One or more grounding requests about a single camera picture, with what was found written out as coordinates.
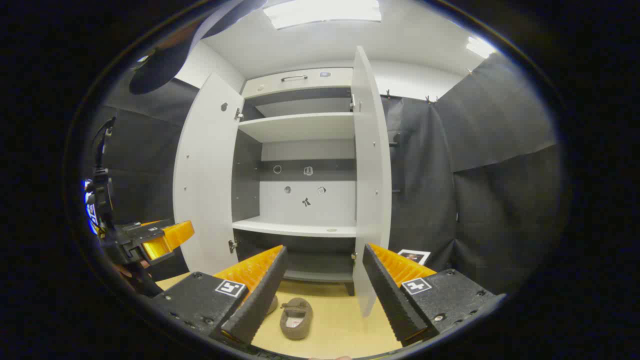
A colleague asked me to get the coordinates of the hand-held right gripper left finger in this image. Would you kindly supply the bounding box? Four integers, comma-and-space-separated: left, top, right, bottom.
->
149, 244, 289, 346

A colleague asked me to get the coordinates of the dark rounded object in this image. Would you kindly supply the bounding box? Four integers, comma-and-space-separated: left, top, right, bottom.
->
129, 0, 268, 96

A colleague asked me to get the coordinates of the white cabinet drawer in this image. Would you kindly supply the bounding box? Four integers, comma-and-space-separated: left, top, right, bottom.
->
241, 67, 354, 99

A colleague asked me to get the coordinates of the ceiling light panel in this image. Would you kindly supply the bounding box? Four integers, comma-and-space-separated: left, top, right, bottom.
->
262, 0, 383, 30
465, 35, 497, 60

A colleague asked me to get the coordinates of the stack of white books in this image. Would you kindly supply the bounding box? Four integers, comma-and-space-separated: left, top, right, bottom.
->
397, 248, 432, 266

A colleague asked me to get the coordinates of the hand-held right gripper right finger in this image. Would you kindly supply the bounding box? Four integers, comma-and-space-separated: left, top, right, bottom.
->
362, 243, 507, 347

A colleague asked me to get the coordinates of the white shoe cabinet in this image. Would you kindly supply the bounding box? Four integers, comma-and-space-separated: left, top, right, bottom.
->
231, 67, 358, 297

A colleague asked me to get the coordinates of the white shoe cabinet door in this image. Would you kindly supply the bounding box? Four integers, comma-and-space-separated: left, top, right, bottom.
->
351, 46, 393, 318
172, 72, 246, 276

